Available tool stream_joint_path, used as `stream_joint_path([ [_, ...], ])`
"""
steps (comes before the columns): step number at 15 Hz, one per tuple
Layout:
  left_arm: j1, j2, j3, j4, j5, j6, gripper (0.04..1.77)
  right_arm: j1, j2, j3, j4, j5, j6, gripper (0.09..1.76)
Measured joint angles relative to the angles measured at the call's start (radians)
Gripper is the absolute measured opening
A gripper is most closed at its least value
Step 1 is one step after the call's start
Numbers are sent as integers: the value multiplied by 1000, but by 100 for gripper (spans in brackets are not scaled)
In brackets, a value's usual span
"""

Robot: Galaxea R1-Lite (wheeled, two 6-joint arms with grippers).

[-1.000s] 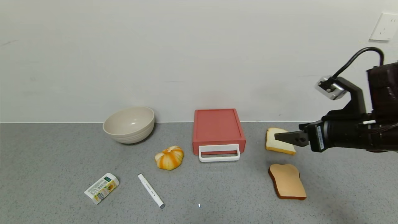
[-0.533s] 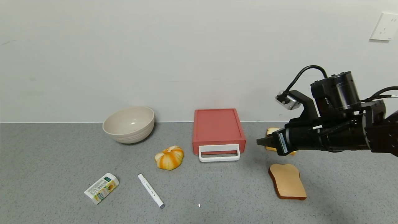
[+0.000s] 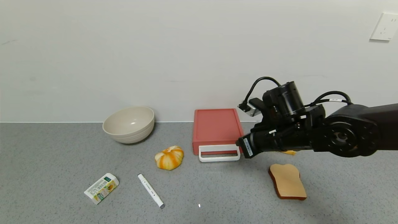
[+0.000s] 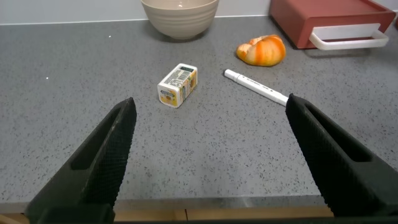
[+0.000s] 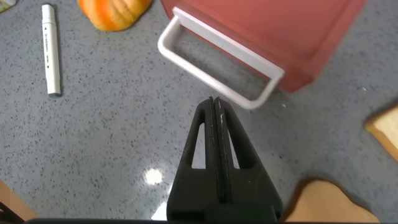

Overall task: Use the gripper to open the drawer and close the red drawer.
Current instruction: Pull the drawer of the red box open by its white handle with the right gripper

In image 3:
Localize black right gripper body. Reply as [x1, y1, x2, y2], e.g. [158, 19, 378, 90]
[238, 131, 278, 159]

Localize red drawer case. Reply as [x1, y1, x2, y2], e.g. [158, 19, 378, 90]
[192, 109, 245, 145]

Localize brown toast slice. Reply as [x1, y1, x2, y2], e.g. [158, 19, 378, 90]
[268, 164, 307, 200]

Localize orange striped pumpkin bun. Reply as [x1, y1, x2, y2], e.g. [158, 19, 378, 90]
[155, 146, 184, 171]

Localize white marker pen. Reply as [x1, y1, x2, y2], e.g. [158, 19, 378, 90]
[137, 174, 165, 209]

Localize beige ribbed bowl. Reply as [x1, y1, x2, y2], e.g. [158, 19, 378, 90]
[103, 106, 155, 144]

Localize small white printed carton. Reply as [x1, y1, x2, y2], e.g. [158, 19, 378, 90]
[84, 173, 119, 205]

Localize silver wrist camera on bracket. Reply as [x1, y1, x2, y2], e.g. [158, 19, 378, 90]
[238, 98, 268, 119]

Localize black camera cable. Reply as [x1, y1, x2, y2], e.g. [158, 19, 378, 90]
[243, 77, 282, 110]

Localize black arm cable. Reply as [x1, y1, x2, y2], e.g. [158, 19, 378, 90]
[310, 91, 354, 108]

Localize white wall socket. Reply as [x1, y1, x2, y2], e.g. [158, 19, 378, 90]
[370, 13, 398, 41]

